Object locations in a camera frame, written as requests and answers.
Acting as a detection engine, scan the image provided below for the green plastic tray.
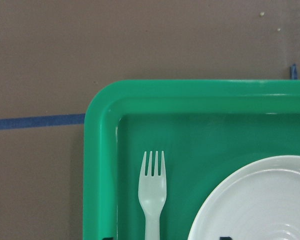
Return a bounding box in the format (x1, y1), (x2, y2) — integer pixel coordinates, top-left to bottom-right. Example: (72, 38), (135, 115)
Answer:
(83, 80), (300, 240)

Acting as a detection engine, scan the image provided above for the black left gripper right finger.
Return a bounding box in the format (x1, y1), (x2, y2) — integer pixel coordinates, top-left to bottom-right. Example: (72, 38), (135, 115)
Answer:
(219, 236), (232, 240)

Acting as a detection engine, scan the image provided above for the pale green plastic fork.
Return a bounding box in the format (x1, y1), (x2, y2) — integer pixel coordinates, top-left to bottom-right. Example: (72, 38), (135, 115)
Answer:
(138, 151), (167, 240)

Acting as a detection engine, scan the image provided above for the white round plate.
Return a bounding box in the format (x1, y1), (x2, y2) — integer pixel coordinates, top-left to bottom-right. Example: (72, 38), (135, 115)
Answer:
(188, 155), (300, 240)

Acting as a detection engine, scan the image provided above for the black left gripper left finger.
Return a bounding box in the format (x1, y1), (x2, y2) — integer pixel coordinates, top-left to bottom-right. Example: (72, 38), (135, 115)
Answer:
(102, 237), (114, 240)

